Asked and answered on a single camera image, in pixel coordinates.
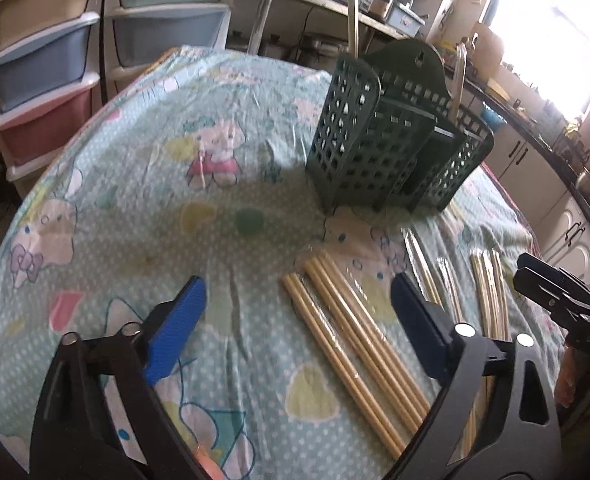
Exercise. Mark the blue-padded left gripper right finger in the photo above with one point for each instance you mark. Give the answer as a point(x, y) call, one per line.
point(494, 416)

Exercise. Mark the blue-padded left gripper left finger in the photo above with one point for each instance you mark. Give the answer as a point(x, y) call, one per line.
point(99, 416)

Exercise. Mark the thin bamboo chopsticks bundle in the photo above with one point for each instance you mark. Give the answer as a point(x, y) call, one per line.
point(493, 309)

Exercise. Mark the thin chopsticks pack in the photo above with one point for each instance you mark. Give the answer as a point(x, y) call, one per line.
point(420, 268)
point(451, 289)

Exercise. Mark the dark green utensil caddy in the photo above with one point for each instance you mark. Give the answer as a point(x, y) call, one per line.
point(391, 134)

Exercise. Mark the white kitchen cabinets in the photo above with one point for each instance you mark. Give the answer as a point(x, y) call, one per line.
point(542, 186)

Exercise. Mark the metal kitchen shelf rack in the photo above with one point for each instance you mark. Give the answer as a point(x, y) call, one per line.
point(292, 19)

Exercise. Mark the cartoon print teal tablecloth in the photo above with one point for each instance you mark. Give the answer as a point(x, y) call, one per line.
point(199, 168)

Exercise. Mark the light blue dish bin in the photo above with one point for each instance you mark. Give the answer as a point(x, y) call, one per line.
point(404, 20)

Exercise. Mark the left pastel drawer tower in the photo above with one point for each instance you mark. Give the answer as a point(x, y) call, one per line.
point(49, 78)

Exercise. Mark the pastel drawer tower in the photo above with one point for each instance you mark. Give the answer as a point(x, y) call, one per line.
point(49, 78)
point(138, 32)

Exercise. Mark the right pastel drawer tower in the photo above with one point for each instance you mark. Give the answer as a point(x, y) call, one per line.
point(138, 32)

